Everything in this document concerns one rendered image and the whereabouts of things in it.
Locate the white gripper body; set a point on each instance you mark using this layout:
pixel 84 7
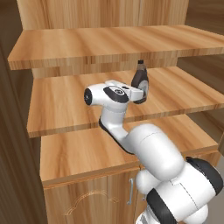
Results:
pixel 136 94

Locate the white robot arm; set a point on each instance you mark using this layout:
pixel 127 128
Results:
pixel 157 151

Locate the dark brown syrup bottle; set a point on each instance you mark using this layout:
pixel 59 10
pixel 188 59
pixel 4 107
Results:
pixel 140 78

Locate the light wooden cabinet back panel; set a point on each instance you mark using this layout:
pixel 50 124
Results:
pixel 102 13

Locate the light wooden shelf board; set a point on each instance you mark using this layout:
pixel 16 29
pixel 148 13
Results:
pixel 67 102
pixel 96 43

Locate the carved wooden cupboard door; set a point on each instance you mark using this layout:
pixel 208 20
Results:
pixel 93 198

